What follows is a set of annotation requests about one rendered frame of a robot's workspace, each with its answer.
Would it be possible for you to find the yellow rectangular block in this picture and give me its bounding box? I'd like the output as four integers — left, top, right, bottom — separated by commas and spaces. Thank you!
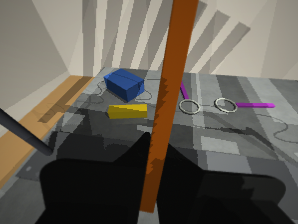
108, 104, 147, 119

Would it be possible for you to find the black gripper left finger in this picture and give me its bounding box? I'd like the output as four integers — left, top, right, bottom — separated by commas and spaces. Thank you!
40, 132, 151, 224

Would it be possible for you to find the orange long bar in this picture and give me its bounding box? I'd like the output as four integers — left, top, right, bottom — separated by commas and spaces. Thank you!
140, 0, 199, 214

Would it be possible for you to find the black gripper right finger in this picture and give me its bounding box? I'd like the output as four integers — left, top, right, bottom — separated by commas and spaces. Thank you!
156, 143, 286, 224

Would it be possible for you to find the blue box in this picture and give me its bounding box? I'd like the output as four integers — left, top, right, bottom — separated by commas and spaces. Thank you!
104, 68, 144, 102

